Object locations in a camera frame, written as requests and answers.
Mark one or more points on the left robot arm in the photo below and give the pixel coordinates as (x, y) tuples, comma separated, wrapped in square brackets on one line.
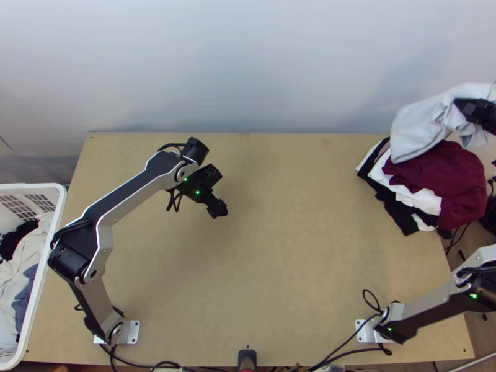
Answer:
[(128, 190)]

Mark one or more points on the white laundry basket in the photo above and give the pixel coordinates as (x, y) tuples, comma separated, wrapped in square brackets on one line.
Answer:
[(35, 188)]

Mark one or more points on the light grey t-shirt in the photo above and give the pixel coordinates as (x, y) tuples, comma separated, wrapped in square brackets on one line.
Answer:
[(414, 124)]

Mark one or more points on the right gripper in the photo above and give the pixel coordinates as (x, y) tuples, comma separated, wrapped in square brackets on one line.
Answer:
[(471, 109)]

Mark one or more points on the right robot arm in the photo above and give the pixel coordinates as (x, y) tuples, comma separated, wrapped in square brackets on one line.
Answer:
[(426, 306)]

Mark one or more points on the pile of folded clothes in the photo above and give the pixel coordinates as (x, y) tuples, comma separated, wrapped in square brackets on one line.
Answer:
[(445, 174)]

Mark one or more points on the heap of clothes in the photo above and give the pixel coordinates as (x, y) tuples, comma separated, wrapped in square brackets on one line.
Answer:
[(15, 271)]

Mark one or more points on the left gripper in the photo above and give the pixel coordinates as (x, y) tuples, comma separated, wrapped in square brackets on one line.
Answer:
[(215, 176)]

